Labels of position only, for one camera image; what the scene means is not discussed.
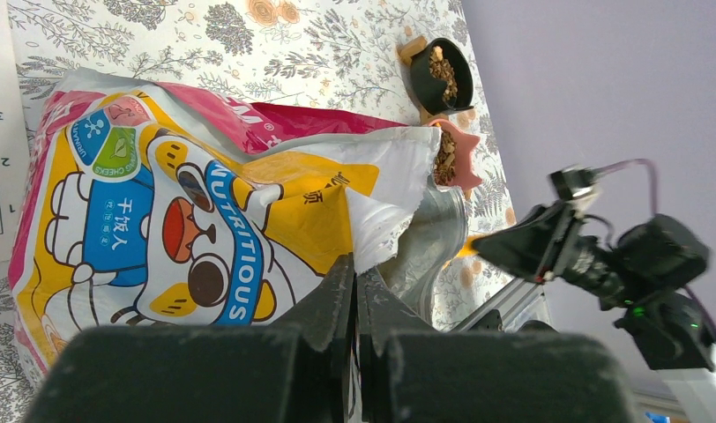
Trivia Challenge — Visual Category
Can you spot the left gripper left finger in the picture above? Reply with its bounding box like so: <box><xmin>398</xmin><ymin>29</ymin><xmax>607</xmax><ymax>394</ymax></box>
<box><xmin>25</xmin><ymin>256</ymin><xmax>355</xmax><ymax>422</ymax></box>

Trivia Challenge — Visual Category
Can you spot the black empty bowl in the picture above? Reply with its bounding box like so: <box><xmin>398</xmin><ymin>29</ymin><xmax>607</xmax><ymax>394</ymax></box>
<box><xmin>410</xmin><ymin>38</ymin><xmax>474</xmax><ymax>115</ymax></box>

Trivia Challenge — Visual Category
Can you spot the cat food bag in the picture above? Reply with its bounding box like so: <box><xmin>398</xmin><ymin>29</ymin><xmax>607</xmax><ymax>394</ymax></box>
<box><xmin>9</xmin><ymin>69</ymin><xmax>441</xmax><ymax>380</ymax></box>

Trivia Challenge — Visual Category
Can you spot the pink bowl with kibble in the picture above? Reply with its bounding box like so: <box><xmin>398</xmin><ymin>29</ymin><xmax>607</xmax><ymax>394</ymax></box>
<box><xmin>425</xmin><ymin>118</ymin><xmax>482</xmax><ymax>191</ymax></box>

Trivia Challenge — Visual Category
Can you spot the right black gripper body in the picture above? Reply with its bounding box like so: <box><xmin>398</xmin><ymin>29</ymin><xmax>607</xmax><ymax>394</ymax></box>
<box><xmin>535</xmin><ymin>201</ymin><xmax>624</xmax><ymax>307</ymax></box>

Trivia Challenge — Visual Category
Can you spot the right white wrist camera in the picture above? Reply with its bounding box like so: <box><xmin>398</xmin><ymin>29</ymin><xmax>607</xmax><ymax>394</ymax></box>
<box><xmin>548</xmin><ymin>167</ymin><xmax>599</xmax><ymax>201</ymax></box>

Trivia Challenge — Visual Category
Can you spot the green white chessboard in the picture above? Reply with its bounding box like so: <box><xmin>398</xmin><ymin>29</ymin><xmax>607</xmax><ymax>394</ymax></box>
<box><xmin>0</xmin><ymin>1</ymin><xmax>29</xmax><ymax>262</ymax></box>

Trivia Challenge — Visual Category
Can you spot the yellow plastic scoop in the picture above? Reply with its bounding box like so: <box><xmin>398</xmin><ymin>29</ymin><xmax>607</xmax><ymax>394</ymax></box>
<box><xmin>455</xmin><ymin>235</ymin><xmax>480</xmax><ymax>258</ymax></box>

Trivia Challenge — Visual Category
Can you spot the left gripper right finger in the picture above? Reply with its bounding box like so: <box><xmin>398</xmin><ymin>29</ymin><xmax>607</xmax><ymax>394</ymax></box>
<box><xmin>356</xmin><ymin>271</ymin><xmax>636</xmax><ymax>422</ymax></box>

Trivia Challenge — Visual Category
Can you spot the wooden block near bowl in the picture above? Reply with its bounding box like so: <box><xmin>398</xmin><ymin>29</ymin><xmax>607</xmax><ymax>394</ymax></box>
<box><xmin>398</xmin><ymin>35</ymin><xmax>428</xmax><ymax>67</ymax></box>

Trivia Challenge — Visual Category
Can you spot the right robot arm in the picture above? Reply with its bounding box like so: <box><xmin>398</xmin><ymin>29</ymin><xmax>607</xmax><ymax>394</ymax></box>
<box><xmin>463</xmin><ymin>201</ymin><xmax>716</xmax><ymax>422</ymax></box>

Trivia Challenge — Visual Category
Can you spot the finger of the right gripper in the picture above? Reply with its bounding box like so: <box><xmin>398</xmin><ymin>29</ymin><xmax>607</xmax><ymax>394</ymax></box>
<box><xmin>472</xmin><ymin>202</ymin><xmax>569</xmax><ymax>283</ymax></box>

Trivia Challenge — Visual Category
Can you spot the floral tablecloth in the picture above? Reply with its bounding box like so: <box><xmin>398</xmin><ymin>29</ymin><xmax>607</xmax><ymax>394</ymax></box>
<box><xmin>0</xmin><ymin>0</ymin><xmax>516</xmax><ymax>422</ymax></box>

